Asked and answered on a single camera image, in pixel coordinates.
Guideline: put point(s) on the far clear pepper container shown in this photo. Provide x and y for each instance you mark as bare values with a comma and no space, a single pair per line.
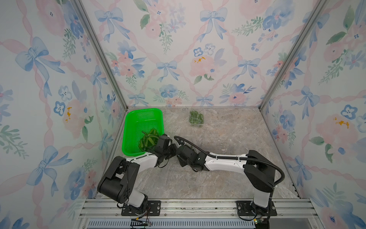
196,118

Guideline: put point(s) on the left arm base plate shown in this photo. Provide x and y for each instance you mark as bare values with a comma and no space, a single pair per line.
148,208

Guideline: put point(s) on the aluminium corner post left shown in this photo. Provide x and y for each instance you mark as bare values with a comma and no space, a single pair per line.
86,23

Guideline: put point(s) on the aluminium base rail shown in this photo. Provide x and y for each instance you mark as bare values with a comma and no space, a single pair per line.
199,214

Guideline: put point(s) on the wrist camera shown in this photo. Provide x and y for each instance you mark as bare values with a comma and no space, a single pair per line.
185,153
163,143

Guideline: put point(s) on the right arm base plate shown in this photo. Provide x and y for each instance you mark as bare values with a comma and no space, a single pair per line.
247,208

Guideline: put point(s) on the green plastic basket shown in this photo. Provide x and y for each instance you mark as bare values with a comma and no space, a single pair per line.
136,122

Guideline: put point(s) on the aluminium corner post right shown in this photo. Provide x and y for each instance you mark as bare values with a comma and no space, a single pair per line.
304,33

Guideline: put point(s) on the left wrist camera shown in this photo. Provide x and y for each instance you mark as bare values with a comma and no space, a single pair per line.
163,143

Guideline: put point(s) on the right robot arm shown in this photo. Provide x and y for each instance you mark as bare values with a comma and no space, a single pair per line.
259,170

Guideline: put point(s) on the aluminium corner post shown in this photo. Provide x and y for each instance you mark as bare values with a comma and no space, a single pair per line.
86,23
304,33

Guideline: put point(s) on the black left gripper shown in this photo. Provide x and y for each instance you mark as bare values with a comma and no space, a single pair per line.
174,148

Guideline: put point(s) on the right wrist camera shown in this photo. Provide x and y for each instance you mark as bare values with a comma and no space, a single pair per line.
185,153

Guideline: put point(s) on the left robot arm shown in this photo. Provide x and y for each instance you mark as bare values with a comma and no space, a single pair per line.
118,181

